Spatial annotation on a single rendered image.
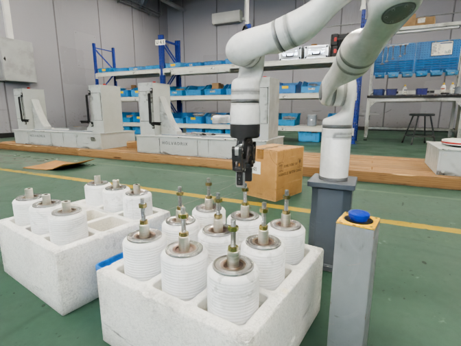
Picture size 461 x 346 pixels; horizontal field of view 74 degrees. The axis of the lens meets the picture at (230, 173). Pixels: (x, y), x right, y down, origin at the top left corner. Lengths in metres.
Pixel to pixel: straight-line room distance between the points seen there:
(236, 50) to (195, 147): 2.27
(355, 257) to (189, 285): 0.32
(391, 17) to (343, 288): 0.52
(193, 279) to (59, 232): 0.45
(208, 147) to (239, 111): 2.16
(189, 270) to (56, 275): 0.42
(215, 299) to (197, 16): 10.32
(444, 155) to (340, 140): 1.60
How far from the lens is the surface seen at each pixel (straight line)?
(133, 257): 0.69
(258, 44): 0.72
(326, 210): 1.04
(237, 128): 0.74
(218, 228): 0.71
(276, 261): 0.64
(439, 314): 1.04
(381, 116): 8.85
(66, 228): 0.93
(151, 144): 3.26
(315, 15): 0.70
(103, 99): 3.80
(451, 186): 2.53
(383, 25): 0.70
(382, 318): 0.96
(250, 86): 0.74
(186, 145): 3.00
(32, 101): 4.96
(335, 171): 1.03
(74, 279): 0.95
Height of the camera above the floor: 0.53
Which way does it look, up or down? 12 degrees down
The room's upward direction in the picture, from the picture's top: straight up
